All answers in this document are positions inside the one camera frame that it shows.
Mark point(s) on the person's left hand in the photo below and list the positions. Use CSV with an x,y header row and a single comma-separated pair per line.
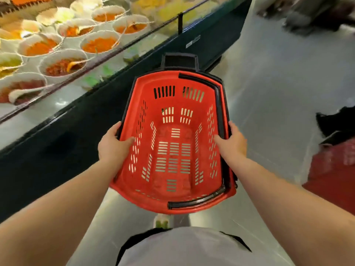
x,y
112,149

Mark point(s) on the person's right hand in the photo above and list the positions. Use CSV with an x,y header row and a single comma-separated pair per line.
x,y
234,148

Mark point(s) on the red shopping basket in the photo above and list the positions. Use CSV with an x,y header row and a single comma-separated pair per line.
x,y
172,80

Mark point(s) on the person's right forearm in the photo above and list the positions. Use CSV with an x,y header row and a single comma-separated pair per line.
x,y
291,218

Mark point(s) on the person's left forearm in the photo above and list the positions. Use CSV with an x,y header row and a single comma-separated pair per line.
x,y
55,218

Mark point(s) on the person's left green shoe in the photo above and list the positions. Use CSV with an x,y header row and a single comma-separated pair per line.
x,y
162,220

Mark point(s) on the person's white shirt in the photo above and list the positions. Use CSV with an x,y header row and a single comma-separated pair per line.
x,y
188,246

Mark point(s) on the black bag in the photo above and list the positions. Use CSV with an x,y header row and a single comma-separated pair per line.
x,y
335,121

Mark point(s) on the row of white food bowls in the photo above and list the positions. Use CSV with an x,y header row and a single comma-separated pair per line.
x,y
97,44

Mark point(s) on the tray of yellow food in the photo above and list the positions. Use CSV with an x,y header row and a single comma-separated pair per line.
x,y
163,8

